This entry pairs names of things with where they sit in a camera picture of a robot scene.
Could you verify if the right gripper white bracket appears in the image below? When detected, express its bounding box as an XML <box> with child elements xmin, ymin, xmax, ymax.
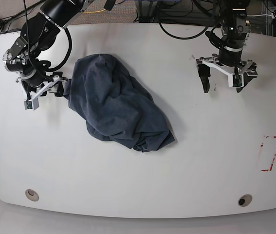
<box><xmin>16</xmin><ymin>72</ymin><xmax>67</xmax><ymax>100</ymax></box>

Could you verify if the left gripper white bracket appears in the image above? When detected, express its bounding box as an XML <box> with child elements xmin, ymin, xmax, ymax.
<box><xmin>196</xmin><ymin>56</ymin><xmax>258</xmax><ymax>93</ymax></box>

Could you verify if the dark blue T-shirt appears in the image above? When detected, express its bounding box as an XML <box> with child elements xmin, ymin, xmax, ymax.
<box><xmin>64</xmin><ymin>54</ymin><xmax>175</xmax><ymax>153</ymax></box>

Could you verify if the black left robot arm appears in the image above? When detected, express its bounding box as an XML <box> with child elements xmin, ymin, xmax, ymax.
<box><xmin>196</xmin><ymin>0</ymin><xmax>258</xmax><ymax>93</ymax></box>

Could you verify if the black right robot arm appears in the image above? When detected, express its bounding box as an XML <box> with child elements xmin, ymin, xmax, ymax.
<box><xmin>3</xmin><ymin>0</ymin><xmax>92</xmax><ymax>109</ymax></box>

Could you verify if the red tape rectangle marking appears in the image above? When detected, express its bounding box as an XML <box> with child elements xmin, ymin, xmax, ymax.
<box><xmin>258</xmin><ymin>136</ymin><xmax>276</xmax><ymax>172</ymax></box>

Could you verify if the left table grommet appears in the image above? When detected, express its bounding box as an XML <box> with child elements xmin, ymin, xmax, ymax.
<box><xmin>25</xmin><ymin>189</ymin><xmax>39</xmax><ymax>202</ymax></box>

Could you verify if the table grommet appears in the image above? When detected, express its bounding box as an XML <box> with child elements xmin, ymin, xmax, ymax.
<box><xmin>25</xmin><ymin>189</ymin><xmax>39</xmax><ymax>202</ymax></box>
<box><xmin>238</xmin><ymin>194</ymin><xmax>253</xmax><ymax>207</ymax></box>

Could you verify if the right table grommet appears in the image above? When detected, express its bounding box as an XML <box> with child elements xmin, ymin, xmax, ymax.
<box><xmin>238</xmin><ymin>194</ymin><xmax>253</xmax><ymax>207</ymax></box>

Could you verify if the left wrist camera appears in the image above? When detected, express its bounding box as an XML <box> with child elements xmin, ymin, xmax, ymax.
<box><xmin>228</xmin><ymin>74</ymin><xmax>244</xmax><ymax>88</ymax></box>

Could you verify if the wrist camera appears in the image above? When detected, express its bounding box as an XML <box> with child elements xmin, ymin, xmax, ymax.
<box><xmin>228</xmin><ymin>74</ymin><xmax>244</xmax><ymax>88</ymax></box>
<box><xmin>24</xmin><ymin>98</ymin><xmax>39</xmax><ymax>110</ymax></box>

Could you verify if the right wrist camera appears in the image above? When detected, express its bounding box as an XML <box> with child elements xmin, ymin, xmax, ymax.
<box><xmin>24</xmin><ymin>98</ymin><xmax>39</xmax><ymax>110</ymax></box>

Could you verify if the yellow cable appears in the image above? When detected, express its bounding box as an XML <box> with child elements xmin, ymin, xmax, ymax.
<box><xmin>83</xmin><ymin>8</ymin><xmax>106</xmax><ymax>15</ymax></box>

